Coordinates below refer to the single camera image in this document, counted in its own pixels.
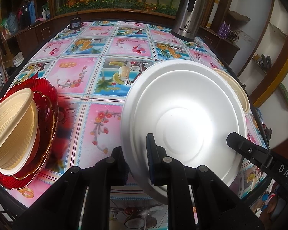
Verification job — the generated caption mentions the white foam bowl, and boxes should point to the white foam bowl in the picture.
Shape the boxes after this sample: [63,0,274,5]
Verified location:
[0,125,41,176]

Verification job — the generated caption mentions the fruit print tablecloth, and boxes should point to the fruit print tablecloth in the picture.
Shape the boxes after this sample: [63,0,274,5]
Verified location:
[0,20,270,230]

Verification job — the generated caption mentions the red gold-rimmed glass plate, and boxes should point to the red gold-rimmed glass plate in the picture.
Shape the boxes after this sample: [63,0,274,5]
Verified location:
[13,90,60,181]

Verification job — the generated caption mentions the blue-grey bag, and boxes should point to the blue-grey bag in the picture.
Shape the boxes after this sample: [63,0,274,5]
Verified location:
[6,12,20,33]

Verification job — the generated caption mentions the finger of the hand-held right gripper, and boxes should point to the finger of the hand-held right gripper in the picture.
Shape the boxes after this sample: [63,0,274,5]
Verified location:
[226,132,274,170]

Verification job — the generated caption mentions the beige plastic bowl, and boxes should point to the beige plastic bowl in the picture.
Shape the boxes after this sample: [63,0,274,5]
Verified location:
[0,88,40,170]
[212,68,250,115]

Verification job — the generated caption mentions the black tool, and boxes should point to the black tool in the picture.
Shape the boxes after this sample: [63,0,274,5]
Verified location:
[253,54,272,71]

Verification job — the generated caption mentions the white bucket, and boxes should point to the white bucket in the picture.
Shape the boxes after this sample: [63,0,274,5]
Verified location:
[13,51,24,66]

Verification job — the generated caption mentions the stainless steel thermos jug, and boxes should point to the stainless steel thermos jug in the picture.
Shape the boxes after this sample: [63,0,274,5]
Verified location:
[170,0,208,42]

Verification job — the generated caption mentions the small black device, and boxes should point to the small black device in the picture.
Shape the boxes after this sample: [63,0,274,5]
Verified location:
[68,17,83,31]

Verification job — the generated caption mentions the white foam plate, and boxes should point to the white foam plate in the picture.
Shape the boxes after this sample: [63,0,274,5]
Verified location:
[120,60,246,205]

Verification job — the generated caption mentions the tangled cables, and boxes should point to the tangled cables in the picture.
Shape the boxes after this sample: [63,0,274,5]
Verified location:
[230,30,243,44]

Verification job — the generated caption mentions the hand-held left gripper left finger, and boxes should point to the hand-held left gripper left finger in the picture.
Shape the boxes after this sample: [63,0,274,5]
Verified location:
[13,146,130,230]

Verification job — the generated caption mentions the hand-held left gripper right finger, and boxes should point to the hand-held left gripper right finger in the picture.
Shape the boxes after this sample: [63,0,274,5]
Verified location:
[146,133,266,230]

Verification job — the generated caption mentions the blue box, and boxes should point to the blue box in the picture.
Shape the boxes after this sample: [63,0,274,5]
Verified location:
[29,0,37,23]

